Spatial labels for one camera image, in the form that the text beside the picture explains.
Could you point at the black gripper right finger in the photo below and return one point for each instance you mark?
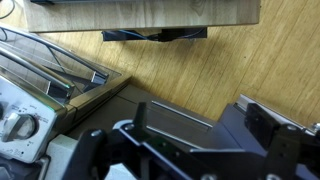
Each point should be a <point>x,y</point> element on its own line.
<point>286,150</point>

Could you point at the silver stove knob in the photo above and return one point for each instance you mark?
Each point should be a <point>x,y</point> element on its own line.
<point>18,127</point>

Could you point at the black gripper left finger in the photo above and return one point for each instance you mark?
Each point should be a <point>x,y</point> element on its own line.
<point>96,153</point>

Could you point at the dark brown drawer cabinet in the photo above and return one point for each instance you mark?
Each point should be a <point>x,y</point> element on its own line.
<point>123,103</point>

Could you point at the stainless steel gas stove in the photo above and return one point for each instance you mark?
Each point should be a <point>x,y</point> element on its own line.
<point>36,106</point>

